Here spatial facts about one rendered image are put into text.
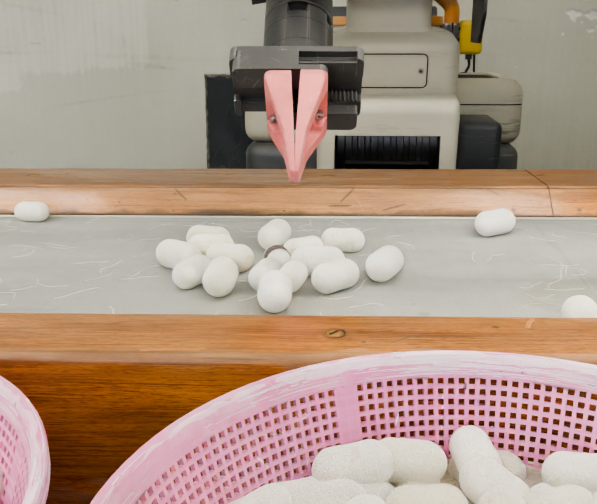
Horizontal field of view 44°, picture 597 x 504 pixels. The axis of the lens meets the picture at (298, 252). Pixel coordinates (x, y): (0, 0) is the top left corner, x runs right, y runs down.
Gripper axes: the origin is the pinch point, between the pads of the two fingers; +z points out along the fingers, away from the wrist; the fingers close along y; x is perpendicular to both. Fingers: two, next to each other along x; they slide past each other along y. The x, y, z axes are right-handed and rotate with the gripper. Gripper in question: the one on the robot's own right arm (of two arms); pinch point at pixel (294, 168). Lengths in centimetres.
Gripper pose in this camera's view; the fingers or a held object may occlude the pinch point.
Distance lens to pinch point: 54.3
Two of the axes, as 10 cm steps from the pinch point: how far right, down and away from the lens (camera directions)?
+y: 10.0, 0.1, -0.2
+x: 0.2, 5.2, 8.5
